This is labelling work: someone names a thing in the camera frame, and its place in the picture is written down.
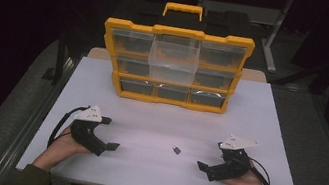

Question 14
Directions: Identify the set of clear closed drawers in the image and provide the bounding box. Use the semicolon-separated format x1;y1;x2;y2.
100;25;249;112

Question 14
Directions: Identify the clear plastic pulled-out drawer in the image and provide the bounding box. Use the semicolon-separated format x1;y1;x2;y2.
145;38;203;87

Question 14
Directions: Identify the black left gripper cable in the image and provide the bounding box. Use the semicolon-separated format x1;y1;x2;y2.
46;99;92;155

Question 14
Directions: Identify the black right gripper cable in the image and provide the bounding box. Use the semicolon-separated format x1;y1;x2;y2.
244;156;279;185

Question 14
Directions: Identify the person's left hand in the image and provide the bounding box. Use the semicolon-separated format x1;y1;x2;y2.
31;119;93;180

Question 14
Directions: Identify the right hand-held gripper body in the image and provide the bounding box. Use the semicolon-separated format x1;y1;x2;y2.
205;131;262;185

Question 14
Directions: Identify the small dark grey block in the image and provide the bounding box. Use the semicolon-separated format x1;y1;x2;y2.
170;145;183;156

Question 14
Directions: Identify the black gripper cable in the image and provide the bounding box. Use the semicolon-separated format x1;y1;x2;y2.
244;156;279;185
46;99;92;155

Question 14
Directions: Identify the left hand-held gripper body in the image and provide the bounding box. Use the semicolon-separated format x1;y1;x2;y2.
65;101;114;159

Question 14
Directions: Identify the grey metal desk frame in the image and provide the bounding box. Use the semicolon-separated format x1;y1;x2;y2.
187;0;295;76

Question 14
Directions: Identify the yellow black drawer organizer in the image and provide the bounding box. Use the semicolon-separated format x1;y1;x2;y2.
92;0;261;120

